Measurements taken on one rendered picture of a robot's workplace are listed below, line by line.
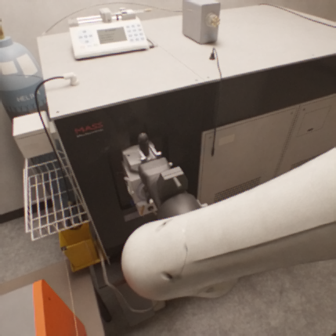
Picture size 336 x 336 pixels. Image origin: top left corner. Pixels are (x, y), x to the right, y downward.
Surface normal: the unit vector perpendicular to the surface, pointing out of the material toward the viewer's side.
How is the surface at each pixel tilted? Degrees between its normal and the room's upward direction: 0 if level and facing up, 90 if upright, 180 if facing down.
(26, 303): 0
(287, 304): 0
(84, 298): 0
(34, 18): 90
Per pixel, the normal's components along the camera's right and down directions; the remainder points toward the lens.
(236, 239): -0.60, -0.04
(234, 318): -0.03, -0.73
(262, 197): -0.68, -0.60
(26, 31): 0.40, 0.61
